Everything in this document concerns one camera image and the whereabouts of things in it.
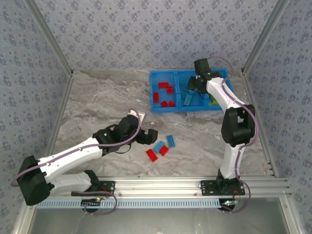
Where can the long green lego brick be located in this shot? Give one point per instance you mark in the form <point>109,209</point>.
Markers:
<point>214,101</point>

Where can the long blue lego brick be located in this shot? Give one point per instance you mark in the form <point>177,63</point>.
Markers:
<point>187,99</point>
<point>171,141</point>
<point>158,146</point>

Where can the small red lego brick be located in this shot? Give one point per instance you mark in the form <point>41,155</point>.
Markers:
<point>170,90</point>
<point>164,104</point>
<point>172,103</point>

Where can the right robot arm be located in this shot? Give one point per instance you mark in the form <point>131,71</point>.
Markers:
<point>239,126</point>

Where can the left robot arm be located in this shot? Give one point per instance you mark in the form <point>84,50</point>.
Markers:
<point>73,156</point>

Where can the blue plastic bin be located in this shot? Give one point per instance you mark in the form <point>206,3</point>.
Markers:
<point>182,83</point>
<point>162,96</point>
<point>226,84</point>

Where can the small circuit board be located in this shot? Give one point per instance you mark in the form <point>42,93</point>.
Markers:
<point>91,202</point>
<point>229,203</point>

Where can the grey metal shelf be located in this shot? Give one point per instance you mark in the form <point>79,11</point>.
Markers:
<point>156,221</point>

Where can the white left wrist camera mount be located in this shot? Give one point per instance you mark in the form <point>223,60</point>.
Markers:
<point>134,112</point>

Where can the wide aluminium frame rail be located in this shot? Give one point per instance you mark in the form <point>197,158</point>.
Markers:
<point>156,186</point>

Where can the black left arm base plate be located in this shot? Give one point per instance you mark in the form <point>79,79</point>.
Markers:
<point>107,186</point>

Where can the aluminium frame post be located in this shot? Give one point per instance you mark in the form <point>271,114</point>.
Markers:
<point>51,36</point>
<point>264,36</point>

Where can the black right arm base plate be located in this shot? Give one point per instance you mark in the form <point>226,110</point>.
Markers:
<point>209,190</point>

